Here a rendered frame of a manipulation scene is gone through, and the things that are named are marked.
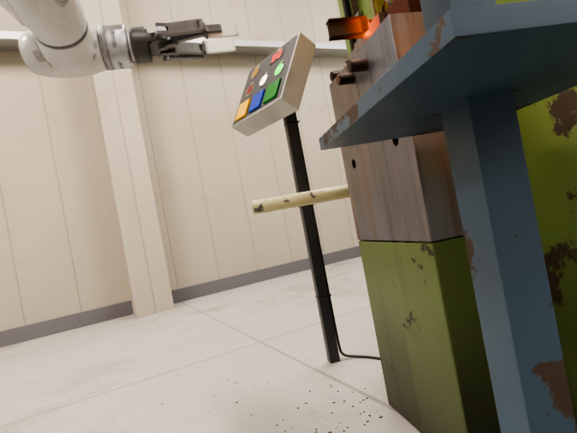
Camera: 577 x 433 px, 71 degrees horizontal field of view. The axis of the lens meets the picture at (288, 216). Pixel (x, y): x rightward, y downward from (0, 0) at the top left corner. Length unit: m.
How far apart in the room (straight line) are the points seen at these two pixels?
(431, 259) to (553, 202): 0.23
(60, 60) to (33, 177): 2.97
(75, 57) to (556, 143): 0.92
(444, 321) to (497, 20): 0.62
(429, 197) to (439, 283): 0.17
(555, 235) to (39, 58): 1.05
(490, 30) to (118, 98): 3.55
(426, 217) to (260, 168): 3.50
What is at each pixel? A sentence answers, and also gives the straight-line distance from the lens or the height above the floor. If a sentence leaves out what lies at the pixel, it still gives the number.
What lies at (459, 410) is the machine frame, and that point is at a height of 0.14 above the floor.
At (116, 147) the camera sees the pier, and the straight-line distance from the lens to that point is 3.65.
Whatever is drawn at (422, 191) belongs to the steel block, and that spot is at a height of 0.57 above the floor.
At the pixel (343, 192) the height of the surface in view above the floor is 0.62.
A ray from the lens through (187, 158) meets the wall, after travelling 4.03.
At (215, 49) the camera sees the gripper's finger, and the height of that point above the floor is 0.99.
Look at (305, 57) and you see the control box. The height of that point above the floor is 1.11.
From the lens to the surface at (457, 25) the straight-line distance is 0.33.
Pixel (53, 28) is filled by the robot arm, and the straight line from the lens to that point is 0.90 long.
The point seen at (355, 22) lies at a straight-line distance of 1.11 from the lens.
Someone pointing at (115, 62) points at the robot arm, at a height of 0.96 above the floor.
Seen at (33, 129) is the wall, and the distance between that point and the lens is 4.00.
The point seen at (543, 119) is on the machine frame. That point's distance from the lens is 0.87.
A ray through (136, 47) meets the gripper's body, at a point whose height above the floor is 0.98.
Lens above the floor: 0.56
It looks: level
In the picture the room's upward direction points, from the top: 10 degrees counter-clockwise
